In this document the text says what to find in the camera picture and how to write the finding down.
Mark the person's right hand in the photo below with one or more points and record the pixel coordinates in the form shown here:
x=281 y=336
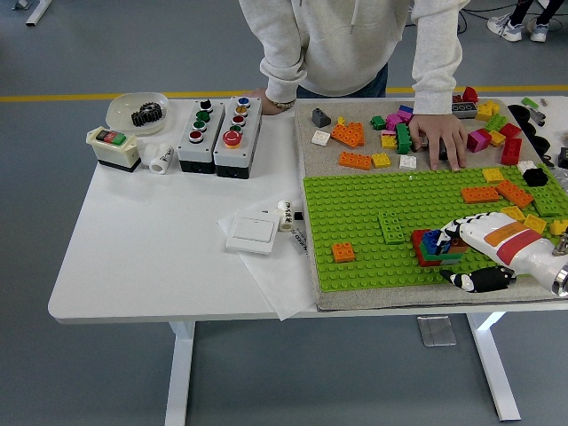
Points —
x=267 y=105

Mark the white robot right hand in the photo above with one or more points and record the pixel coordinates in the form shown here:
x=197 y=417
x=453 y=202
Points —
x=515 y=244

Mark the person's left hand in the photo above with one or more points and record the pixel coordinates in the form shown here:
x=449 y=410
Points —
x=438 y=131

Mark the brown square brick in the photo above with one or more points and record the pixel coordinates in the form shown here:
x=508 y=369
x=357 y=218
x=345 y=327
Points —
x=459 y=247

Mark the blue square brick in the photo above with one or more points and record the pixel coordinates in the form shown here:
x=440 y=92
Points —
x=429 y=239

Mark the person's right forearm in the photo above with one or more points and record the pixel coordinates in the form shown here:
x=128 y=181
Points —
x=282 y=78

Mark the person's left forearm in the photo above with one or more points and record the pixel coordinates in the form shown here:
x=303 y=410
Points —
x=438 y=76

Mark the dark grey slope brick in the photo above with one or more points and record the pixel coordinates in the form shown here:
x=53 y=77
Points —
x=443 y=149
x=321 y=118

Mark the yellow square brick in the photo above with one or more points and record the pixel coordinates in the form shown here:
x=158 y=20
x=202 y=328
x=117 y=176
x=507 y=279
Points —
x=497 y=138
x=535 y=223
x=512 y=212
x=493 y=175
x=390 y=143
x=382 y=160
x=560 y=227

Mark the long green brick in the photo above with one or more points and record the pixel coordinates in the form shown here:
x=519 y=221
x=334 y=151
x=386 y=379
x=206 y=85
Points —
x=426 y=254
x=404 y=139

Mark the long grey brick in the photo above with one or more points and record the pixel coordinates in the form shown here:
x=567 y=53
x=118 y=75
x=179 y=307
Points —
x=466 y=109

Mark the magenta brick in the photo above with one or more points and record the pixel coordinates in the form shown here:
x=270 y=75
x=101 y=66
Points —
x=480 y=140
x=394 y=121
x=404 y=117

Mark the small blue brick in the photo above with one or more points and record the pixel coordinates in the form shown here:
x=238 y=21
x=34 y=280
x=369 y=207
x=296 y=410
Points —
x=407 y=109

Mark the white flat brick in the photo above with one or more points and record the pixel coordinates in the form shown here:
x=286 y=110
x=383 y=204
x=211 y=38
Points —
x=408 y=162
x=321 y=138

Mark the pink flat brick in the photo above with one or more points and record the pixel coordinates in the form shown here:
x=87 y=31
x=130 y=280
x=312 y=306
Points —
x=390 y=133

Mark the red slope brick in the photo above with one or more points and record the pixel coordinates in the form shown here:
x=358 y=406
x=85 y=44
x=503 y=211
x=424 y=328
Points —
x=470 y=95

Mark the long orange brick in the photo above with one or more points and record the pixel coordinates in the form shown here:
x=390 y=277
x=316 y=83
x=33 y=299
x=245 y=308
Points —
x=480 y=195
x=515 y=195
x=355 y=161

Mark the lime green brick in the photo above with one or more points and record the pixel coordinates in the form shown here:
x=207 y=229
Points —
x=495 y=123

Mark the small green brick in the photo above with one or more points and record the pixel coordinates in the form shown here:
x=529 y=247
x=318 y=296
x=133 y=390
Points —
x=378 y=123

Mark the long red brick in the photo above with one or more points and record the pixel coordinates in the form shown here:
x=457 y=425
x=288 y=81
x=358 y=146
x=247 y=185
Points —
x=511 y=151

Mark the tiny yellow brick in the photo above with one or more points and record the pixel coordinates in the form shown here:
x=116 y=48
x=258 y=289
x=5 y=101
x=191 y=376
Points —
x=341 y=121

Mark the green brick baseplate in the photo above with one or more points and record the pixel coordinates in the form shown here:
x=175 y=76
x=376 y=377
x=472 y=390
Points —
x=356 y=214

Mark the orange square brick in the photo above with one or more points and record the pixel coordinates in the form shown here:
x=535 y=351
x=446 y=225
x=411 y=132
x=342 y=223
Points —
x=343 y=253

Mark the grey emergency-stop control box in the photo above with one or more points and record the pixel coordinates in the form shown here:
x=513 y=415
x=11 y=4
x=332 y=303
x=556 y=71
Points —
x=250 y=134

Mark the lime green plate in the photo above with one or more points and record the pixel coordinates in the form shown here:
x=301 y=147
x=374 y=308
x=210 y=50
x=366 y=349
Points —
x=550 y=202
x=391 y=227

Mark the grey four-button control box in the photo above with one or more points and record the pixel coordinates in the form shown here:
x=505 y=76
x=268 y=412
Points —
x=210 y=138

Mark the black hexagonal nut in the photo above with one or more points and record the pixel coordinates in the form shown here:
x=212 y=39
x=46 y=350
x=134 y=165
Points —
x=534 y=177

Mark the clear plastic bag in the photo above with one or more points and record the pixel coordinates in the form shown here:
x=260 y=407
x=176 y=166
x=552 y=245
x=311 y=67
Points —
x=563 y=183

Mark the small white piece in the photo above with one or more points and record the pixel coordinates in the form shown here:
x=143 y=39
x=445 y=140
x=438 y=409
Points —
x=526 y=166

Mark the black round cup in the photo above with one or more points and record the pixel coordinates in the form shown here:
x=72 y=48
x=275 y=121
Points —
x=530 y=130
x=541 y=145
x=519 y=114

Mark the small black part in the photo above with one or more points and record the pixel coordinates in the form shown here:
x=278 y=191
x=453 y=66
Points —
x=549 y=160

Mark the person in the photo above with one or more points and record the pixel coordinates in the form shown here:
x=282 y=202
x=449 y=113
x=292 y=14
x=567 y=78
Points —
x=337 y=44
x=506 y=27

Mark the small lime green piece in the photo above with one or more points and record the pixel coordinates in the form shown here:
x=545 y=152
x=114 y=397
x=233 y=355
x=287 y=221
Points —
x=530 y=102

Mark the grey and black tool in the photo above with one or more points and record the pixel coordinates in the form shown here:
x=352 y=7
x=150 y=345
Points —
x=537 y=116

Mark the small black box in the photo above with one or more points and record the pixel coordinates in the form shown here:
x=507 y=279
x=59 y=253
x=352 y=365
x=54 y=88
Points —
x=564 y=157

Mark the black metal gear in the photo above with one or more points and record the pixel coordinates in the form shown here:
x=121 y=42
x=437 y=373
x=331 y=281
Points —
x=153 y=111
x=139 y=120

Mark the metal floor plate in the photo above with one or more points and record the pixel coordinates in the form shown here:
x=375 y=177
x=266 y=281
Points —
x=437 y=330

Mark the small white pipe coupling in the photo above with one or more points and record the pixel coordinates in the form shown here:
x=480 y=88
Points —
x=285 y=220

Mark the large white pipe coupling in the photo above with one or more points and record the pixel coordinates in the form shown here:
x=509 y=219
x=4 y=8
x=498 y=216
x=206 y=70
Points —
x=163 y=161

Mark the white table leg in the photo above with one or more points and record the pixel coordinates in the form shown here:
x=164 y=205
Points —
x=494 y=368
x=180 y=377

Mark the grey foam mat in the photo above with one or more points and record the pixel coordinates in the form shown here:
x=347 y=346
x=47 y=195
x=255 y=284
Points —
x=399 y=299

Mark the white tee pipe fitting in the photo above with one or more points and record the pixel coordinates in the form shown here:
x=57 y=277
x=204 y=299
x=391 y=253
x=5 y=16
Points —
x=147 y=154

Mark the white printed label strip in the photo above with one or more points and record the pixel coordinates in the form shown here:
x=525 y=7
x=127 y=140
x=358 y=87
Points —
x=301 y=242

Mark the white plastic bowl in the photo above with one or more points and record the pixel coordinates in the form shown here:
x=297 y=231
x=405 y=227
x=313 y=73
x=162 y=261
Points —
x=119 y=114

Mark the white paper sheet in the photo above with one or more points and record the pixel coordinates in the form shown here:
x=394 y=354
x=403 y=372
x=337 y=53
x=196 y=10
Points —
x=276 y=285

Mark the white furniture foot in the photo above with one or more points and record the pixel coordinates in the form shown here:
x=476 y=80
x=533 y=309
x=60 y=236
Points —
x=39 y=12

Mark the white wall switch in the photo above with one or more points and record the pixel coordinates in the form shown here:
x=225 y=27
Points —
x=254 y=234

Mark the cream red-green switch box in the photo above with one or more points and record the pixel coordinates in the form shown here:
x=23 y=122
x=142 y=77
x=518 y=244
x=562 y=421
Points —
x=116 y=156

